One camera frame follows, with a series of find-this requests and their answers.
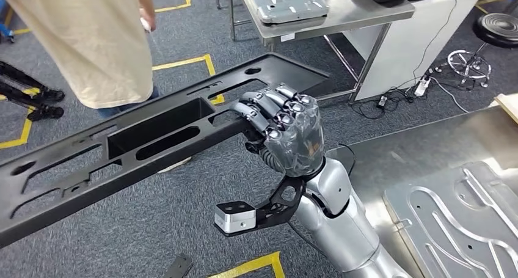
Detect white cabinet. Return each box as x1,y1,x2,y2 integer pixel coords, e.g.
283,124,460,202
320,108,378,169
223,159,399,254
343,0,485,102

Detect black robot left foot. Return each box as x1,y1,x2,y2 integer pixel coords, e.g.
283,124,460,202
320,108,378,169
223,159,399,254
161,253,194,278

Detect black round stool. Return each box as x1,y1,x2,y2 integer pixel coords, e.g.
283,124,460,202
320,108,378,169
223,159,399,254
446,12,518,89

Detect stainless steel workbench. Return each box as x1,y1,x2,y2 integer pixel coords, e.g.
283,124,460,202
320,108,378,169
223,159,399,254
326,105,518,278

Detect black power cord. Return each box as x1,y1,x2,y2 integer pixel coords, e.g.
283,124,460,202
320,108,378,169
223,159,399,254
349,87,421,120

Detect long black plastic part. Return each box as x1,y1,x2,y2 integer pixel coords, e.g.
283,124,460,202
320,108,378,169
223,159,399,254
0,53,330,249

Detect person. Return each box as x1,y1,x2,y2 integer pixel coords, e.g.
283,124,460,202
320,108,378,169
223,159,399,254
0,0,194,174

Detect black humanoid robot legs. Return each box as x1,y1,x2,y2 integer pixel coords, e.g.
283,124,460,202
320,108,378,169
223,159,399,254
0,60,65,122

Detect steel side table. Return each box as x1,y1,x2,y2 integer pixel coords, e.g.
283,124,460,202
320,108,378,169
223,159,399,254
213,0,417,104

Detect thin black cable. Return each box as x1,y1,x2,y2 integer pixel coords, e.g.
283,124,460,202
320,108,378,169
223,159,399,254
396,0,459,92

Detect white power strip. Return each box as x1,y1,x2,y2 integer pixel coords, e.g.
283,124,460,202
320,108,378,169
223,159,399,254
413,67,434,98

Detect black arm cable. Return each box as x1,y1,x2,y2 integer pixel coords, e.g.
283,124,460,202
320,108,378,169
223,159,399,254
288,142,357,261

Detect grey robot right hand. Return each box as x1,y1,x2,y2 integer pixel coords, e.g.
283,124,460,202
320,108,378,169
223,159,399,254
230,82,326,178

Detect white power cable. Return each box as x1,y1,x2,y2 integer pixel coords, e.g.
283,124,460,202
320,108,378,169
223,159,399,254
429,75,470,114

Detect person's hand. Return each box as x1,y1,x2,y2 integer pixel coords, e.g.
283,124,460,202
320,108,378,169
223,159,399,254
139,7,158,33

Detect grey metal panel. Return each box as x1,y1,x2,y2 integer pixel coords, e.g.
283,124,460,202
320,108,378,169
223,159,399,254
246,0,330,25

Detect black camera bracket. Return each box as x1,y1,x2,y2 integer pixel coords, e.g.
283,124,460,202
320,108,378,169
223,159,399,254
214,175,306,237

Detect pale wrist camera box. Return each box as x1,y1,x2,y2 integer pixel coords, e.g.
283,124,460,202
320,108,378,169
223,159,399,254
214,201,257,235

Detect embossed aluminium panel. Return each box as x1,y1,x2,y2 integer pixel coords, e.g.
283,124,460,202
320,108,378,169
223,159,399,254
382,161,518,278

